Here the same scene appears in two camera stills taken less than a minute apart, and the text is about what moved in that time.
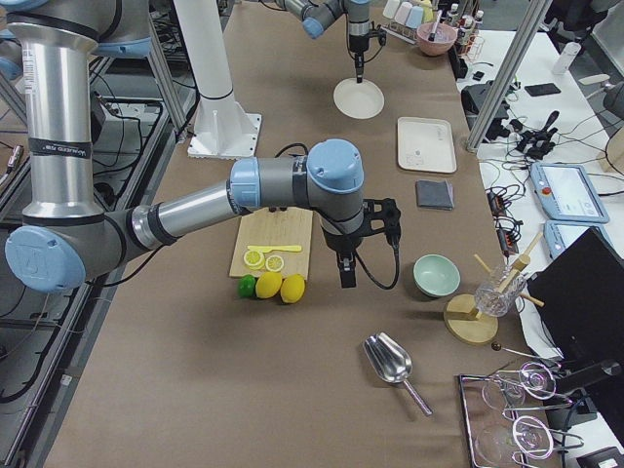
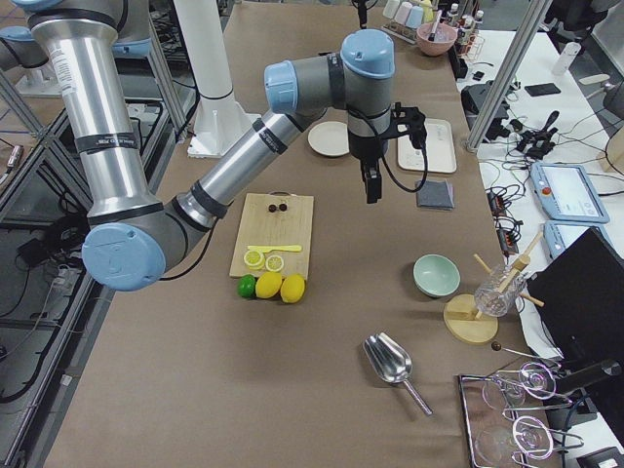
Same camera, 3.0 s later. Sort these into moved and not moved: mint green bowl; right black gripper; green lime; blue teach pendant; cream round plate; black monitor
Moved: right black gripper; cream round plate
Not moved: mint green bowl; green lime; blue teach pendant; black monitor
